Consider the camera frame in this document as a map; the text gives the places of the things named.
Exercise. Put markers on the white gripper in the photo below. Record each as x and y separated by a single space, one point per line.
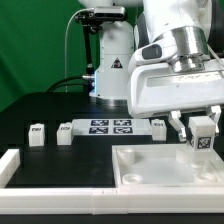
155 89

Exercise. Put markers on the white square table top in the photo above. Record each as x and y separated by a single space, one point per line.
166 165

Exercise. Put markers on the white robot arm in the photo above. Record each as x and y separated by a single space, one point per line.
155 56

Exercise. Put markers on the white U-shaped obstacle fence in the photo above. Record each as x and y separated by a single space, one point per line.
116 200

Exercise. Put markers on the green backdrop curtain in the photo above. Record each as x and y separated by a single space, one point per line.
39 45

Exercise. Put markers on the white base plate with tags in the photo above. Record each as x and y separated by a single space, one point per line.
118 127

